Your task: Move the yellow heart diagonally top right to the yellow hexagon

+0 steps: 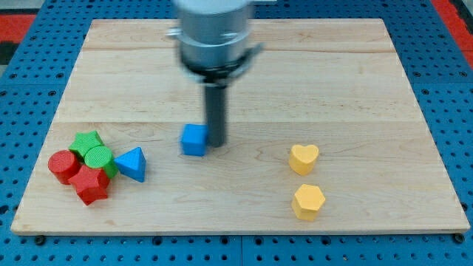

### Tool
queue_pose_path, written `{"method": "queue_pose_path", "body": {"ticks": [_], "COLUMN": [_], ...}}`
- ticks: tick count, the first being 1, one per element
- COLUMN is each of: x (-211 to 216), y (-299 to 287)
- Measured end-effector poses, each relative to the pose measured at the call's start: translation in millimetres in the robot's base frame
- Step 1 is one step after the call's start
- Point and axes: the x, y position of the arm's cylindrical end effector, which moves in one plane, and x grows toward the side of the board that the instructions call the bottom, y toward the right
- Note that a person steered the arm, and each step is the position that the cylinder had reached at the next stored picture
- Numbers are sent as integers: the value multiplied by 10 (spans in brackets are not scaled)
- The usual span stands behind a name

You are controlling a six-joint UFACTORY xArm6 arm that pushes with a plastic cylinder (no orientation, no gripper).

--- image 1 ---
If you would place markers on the red star block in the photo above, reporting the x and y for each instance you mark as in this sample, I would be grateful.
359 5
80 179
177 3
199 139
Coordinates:
90 184

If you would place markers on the blue triangle block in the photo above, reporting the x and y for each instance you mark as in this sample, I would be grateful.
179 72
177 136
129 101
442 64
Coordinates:
132 164

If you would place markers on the yellow hexagon block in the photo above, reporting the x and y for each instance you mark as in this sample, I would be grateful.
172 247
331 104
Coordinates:
307 202

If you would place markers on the blue cube block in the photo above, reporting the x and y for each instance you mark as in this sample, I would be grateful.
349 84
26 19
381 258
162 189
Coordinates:
194 139

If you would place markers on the green cylinder block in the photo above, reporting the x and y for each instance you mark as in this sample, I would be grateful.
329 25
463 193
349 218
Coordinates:
102 157

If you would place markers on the yellow heart block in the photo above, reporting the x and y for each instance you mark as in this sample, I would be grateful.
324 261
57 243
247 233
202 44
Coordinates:
302 158

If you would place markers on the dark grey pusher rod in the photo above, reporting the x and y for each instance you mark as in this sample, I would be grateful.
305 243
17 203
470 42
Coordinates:
215 114

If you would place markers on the red cylinder block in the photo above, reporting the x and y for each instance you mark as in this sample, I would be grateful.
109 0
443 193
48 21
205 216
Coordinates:
64 165

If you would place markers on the green star block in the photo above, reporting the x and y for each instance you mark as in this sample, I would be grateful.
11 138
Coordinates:
84 142

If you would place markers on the wooden board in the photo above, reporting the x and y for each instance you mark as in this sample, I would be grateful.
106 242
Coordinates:
337 84

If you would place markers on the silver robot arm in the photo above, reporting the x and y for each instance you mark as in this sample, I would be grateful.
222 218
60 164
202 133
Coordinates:
214 48

